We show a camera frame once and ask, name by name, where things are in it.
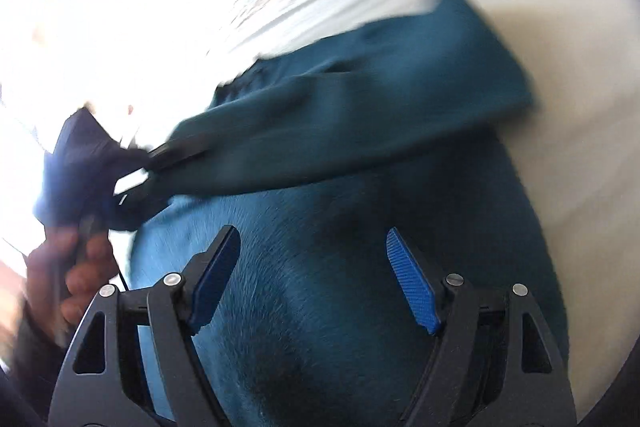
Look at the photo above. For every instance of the teal fleece sweater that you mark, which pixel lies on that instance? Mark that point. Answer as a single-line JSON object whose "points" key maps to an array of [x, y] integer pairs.
{"points": [[350, 117]]}

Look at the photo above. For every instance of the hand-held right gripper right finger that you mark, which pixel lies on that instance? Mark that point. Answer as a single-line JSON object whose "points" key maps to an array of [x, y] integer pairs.
{"points": [[412, 279]]}

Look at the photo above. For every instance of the person's left hand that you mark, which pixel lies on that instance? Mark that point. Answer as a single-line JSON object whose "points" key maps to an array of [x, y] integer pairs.
{"points": [[85, 274]]}

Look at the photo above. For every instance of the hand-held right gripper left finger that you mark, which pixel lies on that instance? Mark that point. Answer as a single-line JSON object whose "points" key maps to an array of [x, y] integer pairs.
{"points": [[212, 279]]}

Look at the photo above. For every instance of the bed with beige sheet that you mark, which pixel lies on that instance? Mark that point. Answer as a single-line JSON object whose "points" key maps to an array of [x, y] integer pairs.
{"points": [[550, 72]]}

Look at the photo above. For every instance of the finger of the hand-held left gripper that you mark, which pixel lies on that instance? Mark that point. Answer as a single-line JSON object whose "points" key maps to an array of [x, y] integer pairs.
{"points": [[175, 153], [142, 199]]}

